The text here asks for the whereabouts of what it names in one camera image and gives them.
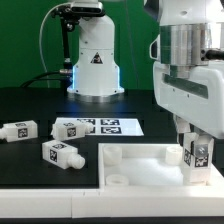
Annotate white square table top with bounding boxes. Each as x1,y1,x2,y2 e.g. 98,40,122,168
98,143,224,187

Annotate black camera on stand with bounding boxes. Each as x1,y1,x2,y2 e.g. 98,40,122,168
51,0,105,87

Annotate black cables on table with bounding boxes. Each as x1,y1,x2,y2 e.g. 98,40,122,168
20,70,73,89

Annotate grey cable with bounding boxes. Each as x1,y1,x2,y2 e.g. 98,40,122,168
38,2,72,89

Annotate white L-shaped obstacle fence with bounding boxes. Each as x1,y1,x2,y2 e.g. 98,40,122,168
0,187,224,218

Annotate white sheet with tags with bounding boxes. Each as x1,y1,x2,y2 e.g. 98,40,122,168
56,117,144,136

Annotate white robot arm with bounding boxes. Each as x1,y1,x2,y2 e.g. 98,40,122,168
68,0,224,139

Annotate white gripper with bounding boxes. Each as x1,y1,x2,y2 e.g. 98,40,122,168
153,61,224,158

